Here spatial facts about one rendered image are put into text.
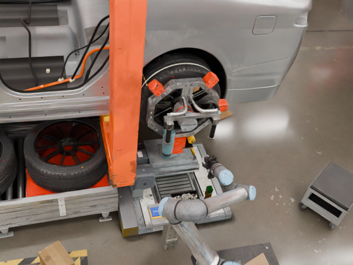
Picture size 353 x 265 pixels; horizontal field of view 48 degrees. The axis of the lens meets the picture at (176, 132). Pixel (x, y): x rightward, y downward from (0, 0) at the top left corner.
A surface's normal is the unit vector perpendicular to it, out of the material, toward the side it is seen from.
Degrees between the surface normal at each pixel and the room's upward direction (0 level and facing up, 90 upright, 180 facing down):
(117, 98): 90
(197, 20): 90
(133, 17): 90
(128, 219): 0
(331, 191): 0
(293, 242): 0
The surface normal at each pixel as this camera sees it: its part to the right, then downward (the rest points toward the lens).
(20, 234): 0.11, -0.72
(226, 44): 0.26, 0.69
